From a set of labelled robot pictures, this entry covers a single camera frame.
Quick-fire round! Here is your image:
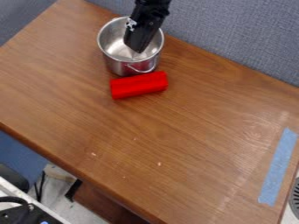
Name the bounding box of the black device with cable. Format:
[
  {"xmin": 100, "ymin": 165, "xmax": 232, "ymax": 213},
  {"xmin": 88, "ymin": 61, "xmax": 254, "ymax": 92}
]
[{"xmin": 0, "ymin": 196, "xmax": 63, "ymax": 224}]

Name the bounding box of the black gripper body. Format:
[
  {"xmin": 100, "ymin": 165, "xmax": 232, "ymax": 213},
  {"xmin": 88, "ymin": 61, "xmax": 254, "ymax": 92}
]
[{"xmin": 131, "ymin": 0, "xmax": 172, "ymax": 22}]

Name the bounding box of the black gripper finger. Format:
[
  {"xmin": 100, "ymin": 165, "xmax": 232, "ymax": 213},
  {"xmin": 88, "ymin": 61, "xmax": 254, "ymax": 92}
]
[{"xmin": 124, "ymin": 14, "xmax": 164, "ymax": 53}]

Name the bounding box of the blue tape strip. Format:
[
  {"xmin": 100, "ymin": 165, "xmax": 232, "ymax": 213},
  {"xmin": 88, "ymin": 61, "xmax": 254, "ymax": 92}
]
[{"xmin": 258, "ymin": 128, "xmax": 299, "ymax": 207}]

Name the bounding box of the red rectangular block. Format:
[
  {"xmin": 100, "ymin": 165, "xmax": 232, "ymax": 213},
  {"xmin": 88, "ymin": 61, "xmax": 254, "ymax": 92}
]
[{"xmin": 109, "ymin": 71, "xmax": 168, "ymax": 99}]

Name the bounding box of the black chair base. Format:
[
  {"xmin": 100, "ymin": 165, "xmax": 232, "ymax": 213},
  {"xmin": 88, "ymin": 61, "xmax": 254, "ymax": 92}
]
[{"xmin": 0, "ymin": 164, "xmax": 29, "ymax": 193}]

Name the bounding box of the grey round vent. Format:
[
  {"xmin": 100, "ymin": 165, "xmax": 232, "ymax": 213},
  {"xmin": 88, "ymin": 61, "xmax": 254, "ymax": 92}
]
[{"xmin": 288, "ymin": 178, "xmax": 299, "ymax": 220}]

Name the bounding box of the silver metal pot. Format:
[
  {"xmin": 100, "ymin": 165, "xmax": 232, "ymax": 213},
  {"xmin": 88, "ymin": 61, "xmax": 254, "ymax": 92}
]
[{"xmin": 97, "ymin": 17, "xmax": 164, "ymax": 77}]

